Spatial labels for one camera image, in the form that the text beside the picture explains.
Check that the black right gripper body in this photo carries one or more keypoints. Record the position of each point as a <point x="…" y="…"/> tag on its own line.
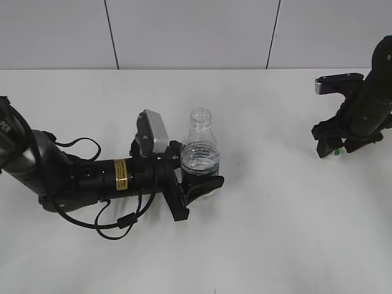
<point x="344" y="128"/>

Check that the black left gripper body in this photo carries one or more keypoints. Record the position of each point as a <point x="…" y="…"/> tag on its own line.
<point x="155" y="174"/>

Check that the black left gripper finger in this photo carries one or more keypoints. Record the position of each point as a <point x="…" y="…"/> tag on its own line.
<point x="195" y="186"/>
<point x="175" y="151"/>

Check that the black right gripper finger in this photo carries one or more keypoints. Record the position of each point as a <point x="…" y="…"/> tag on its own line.
<point x="327" y="145"/>
<point x="352" y="145"/>

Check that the white green bottle cap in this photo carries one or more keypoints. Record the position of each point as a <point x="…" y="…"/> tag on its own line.
<point x="337" y="153"/>

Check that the clear Cestbon water bottle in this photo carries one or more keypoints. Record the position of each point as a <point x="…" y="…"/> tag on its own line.
<point x="199" y="153"/>

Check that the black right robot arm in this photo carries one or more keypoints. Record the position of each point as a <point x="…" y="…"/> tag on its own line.
<point x="366" y="109"/>

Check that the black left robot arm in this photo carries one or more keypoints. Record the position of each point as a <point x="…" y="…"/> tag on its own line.
<point x="65" y="182"/>

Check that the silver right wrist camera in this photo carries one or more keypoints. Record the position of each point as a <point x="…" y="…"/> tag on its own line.
<point x="341" y="83"/>

